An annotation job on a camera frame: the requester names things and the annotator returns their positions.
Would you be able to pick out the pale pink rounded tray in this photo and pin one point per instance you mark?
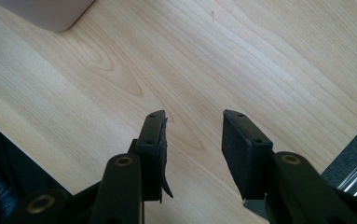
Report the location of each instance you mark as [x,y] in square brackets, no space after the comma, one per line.
[47,11]

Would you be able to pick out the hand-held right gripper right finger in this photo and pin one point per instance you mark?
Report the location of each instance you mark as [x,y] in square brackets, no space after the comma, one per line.
[244,155]

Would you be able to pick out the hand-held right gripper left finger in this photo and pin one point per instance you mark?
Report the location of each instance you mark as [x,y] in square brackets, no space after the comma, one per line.
[151,146]

